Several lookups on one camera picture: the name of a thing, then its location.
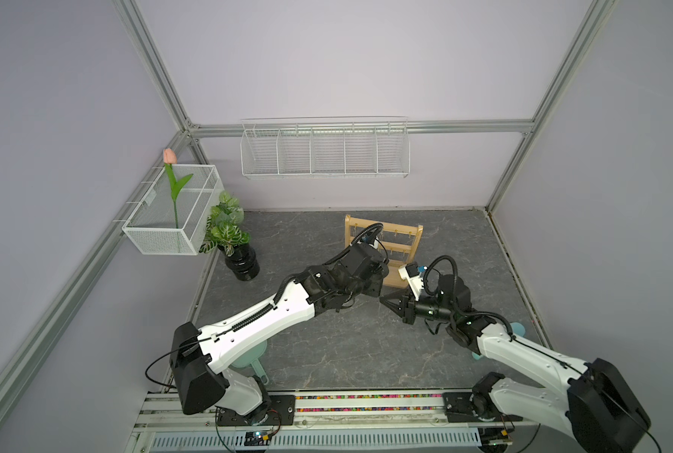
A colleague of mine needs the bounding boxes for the wooden jewelry display stand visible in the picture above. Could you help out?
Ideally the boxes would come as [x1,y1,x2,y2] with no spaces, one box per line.
[345,215,424,289]

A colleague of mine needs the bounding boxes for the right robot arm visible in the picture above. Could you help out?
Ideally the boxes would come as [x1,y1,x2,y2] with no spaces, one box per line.
[380,275,651,452]

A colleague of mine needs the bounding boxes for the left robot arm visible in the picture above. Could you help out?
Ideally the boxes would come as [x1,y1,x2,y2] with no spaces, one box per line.
[168,242,388,424]

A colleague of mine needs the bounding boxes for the black ribbed vase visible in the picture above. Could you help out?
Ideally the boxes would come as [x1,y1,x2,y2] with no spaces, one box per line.
[224,243,260,281]

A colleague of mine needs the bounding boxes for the green dustpan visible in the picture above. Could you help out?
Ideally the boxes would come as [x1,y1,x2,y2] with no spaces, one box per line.
[230,341,270,385]

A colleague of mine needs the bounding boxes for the green artificial potted plant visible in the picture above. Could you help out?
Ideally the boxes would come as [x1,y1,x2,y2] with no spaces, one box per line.
[199,191,251,258]

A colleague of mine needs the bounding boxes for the pink artificial tulip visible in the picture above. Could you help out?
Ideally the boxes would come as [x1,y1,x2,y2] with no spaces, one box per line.
[163,148,193,228]

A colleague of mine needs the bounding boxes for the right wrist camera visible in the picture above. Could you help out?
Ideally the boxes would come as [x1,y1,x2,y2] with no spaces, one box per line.
[399,262,426,300]

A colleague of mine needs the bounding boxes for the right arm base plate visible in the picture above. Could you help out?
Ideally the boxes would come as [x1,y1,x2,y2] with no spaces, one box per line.
[442,391,523,423]

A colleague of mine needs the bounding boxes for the white wire wall shelf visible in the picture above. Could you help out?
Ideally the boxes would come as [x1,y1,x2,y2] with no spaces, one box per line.
[240,116,411,179]

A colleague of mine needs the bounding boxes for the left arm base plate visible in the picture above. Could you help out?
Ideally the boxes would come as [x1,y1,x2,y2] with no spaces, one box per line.
[216,394,296,427]

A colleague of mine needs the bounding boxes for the white mesh wall basket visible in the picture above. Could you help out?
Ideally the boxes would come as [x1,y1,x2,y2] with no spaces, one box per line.
[121,164,223,256]

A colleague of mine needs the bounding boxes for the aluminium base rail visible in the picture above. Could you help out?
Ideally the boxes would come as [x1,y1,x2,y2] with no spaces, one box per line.
[132,389,546,432]

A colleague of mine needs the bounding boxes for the white slotted cable duct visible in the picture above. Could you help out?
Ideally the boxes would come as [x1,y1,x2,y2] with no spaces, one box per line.
[149,428,482,452]

